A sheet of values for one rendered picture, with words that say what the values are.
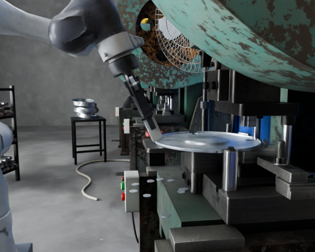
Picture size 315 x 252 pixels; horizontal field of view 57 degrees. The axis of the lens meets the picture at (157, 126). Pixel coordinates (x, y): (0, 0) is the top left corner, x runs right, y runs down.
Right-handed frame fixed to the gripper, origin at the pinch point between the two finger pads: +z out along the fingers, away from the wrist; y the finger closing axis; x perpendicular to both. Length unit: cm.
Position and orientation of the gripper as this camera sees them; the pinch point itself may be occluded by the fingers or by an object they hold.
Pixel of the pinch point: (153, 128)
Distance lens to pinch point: 78.8
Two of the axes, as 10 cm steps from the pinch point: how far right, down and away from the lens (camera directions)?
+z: 4.1, 8.9, 1.9
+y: 1.7, 1.3, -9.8
